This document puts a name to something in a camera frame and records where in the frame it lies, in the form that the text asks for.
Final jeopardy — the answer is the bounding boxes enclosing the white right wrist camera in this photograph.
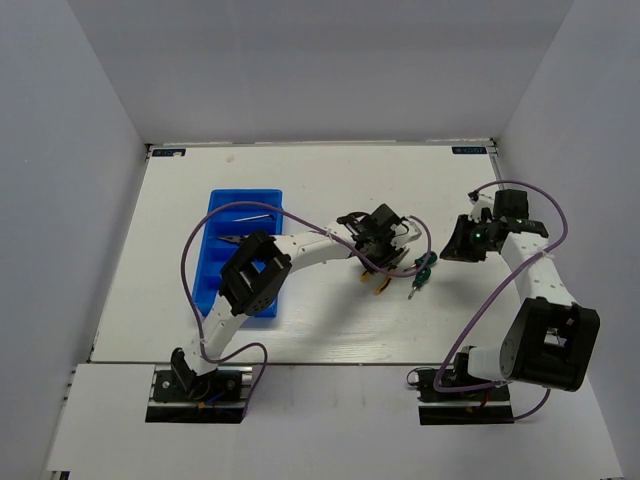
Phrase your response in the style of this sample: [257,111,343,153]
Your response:
[468,191,494,224]

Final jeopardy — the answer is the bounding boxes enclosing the blue label sticker left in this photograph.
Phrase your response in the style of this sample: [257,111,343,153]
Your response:
[151,148,186,157]

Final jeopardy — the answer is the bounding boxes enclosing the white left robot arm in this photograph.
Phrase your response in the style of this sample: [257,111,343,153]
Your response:
[170,204,420,400]

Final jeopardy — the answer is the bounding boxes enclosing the blue plastic divided bin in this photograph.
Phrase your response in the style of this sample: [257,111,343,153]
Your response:
[192,189,283,316]

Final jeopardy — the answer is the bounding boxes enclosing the yellow needle-nose pliers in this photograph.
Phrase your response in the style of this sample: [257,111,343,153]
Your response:
[359,264,401,297]

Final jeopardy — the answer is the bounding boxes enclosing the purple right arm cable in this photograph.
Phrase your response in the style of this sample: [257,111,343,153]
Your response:
[432,179,569,422]

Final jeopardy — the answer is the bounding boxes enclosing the green stubby phillips screwdriver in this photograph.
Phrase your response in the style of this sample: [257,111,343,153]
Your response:
[414,252,438,267]

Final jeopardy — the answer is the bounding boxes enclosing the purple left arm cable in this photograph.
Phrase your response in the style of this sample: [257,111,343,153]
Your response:
[182,200,432,419]

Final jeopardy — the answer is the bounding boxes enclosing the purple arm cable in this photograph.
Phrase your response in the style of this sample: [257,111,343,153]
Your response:
[182,200,432,419]
[432,179,569,422]

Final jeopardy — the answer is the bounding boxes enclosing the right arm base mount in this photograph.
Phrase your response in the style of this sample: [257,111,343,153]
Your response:
[406,346,514,426]

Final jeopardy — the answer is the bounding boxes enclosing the yellow combination pliers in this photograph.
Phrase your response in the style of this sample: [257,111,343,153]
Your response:
[216,236,246,245]

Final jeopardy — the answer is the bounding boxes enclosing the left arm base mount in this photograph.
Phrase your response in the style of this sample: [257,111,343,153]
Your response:
[145,367,253,425]

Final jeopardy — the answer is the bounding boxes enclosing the green stubby flathead screwdriver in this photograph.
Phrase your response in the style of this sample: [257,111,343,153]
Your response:
[408,267,431,300]

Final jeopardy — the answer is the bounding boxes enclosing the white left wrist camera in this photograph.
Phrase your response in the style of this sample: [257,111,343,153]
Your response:
[396,217,423,246]

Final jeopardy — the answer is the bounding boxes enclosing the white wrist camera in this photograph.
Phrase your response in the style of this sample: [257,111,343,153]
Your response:
[468,191,494,224]
[396,217,423,246]

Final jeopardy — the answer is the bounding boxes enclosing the blue label sticker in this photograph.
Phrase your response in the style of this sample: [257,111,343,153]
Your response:
[151,148,186,157]
[451,146,487,155]

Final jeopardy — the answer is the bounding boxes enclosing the blue label sticker right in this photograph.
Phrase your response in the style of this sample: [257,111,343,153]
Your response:
[451,146,487,155]

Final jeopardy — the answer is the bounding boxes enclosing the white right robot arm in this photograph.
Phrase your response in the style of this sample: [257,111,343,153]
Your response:
[433,189,600,399]

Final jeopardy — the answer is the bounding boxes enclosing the short rusty hex key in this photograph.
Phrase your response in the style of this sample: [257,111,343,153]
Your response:
[233,214,275,223]

